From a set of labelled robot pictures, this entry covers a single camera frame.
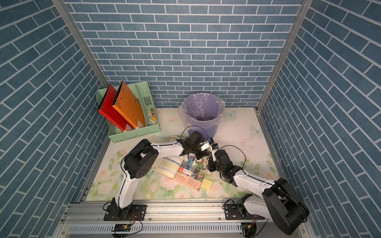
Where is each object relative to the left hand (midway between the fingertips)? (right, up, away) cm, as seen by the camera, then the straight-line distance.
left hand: (210, 153), depth 95 cm
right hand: (0, -2, -6) cm, 6 cm away
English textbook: (-13, -9, -7) cm, 17 cm away
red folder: (-59, +27, -12) cm, 66 cm away
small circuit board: (-45, -32, -23) cm, 60 cm away
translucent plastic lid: (-27, +16, +14) cm, 34 cm away
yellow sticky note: (-3, -15, -12) cm, 19 cm away
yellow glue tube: (-43, +26, +21) cm, 55 cm away
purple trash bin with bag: (-5, +27, +5) cm, 28 cm away
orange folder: (-57, +32, +8) cm, 65 cm away
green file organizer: (-46, +43, +9) cm, 63 cm away
